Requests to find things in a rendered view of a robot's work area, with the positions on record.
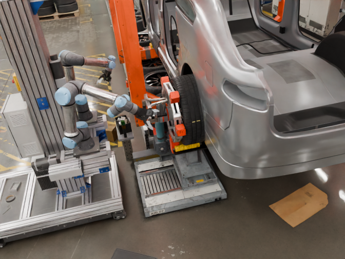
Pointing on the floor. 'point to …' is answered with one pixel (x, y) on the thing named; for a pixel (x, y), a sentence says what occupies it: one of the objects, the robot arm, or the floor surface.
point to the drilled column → (128, 149)
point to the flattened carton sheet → (300, 204)
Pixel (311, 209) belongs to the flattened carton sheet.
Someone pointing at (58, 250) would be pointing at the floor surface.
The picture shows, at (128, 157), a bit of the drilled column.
